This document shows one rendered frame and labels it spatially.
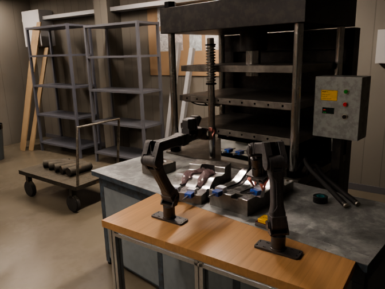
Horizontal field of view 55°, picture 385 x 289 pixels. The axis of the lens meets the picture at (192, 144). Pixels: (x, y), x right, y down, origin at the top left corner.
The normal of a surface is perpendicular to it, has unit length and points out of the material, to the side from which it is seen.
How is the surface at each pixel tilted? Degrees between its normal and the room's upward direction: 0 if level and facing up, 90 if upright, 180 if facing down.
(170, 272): 90
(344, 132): 90
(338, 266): 0
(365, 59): 90
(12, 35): 90
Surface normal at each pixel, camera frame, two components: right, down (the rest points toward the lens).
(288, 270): -0.03, -0.97
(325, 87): -0.68, 0.19
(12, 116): 0.82, 0.11
